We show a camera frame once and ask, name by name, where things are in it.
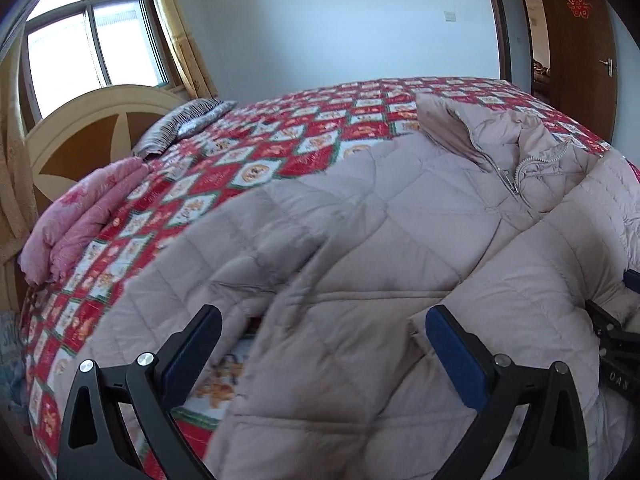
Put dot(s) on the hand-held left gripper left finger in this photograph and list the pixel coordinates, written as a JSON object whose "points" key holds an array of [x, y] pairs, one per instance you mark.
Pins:
{"points": [[192, 355]]}

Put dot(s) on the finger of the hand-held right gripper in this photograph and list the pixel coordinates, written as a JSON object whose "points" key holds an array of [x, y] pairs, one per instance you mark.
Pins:
{"points": [[607, 322], [633, 281]]}

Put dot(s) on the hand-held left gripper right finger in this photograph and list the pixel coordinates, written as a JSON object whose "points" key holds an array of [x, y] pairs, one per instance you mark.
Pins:
{"points": [[457, 355]]}

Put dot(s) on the beige quilted down coat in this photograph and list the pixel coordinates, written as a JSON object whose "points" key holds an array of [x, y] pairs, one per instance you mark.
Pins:
{"points": [[375, 220]]}

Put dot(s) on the pink folded quilt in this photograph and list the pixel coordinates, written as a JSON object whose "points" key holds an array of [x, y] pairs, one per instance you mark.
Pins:
{"points": [[75, 220]]}

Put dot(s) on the brown wooden door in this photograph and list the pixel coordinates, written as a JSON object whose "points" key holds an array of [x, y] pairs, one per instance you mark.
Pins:
{"points": [[575, 60]]}

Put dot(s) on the striped grey pillow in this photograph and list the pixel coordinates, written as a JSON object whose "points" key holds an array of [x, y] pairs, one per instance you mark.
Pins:
{"points": [[175, 125]]}

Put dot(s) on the red printed bed blanket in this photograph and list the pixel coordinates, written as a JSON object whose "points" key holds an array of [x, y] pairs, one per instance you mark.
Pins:
{"points": [[280, 135]]}

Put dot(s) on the cream and brown headboard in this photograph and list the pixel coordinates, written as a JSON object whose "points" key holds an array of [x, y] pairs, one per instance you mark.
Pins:
{"points": [[75, 125]]}

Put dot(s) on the yellow patterned curtain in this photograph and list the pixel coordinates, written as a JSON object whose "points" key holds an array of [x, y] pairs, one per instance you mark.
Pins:
{"points": [[185, 45], [15, 160]]}

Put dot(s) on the red paper door decoration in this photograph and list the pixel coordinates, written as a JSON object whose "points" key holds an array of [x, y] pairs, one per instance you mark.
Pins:
{"points": [[578, 1]]}

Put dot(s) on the sliding glass window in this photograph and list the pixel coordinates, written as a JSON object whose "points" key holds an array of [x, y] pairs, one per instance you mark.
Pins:
{"points": [[65, 55]]}

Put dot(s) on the dark wooden door frame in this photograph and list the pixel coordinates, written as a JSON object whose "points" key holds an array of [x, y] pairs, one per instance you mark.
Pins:
{"points": [[501, 35]]}

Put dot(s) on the white wall switch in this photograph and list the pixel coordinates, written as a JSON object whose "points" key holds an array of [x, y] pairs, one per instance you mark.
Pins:
{"points": [[450, 16]]}

